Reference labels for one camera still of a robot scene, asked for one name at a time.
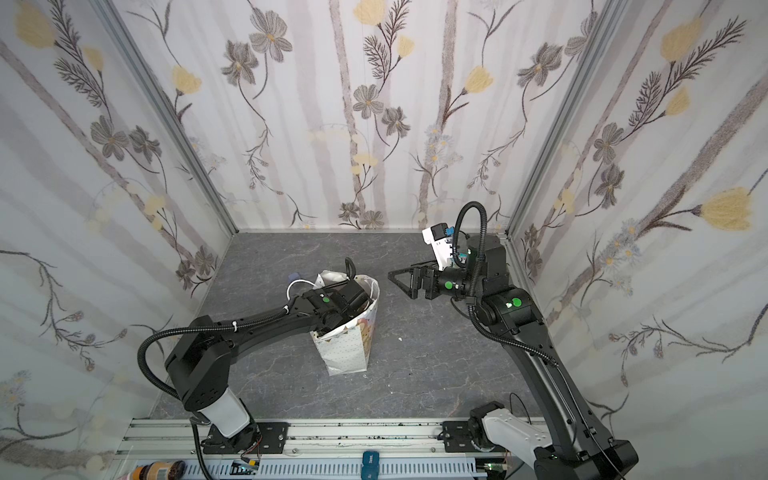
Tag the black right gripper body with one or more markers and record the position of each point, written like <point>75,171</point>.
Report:
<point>430,281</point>

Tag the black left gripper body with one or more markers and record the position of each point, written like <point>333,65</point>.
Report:
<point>352,297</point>

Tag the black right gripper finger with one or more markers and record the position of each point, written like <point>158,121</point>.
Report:
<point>407,280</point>
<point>417,266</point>

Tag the white patterned paper bag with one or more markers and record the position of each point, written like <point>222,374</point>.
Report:
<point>346,349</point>

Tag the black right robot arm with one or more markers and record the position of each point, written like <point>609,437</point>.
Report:
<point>470,267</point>

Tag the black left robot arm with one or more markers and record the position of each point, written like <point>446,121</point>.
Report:
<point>199,365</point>

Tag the blue clip on tray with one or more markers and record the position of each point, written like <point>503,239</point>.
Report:
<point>370,466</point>

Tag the small green circuit board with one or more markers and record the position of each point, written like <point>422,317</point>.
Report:
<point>245,467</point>

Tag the brown orange bottle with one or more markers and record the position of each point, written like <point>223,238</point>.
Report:
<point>157,471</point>

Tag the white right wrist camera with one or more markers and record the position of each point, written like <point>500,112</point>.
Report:
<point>440,238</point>

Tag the white perforated cable tray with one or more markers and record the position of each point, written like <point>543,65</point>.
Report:
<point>349,468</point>

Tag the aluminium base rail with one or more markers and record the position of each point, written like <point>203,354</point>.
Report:
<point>310,439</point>

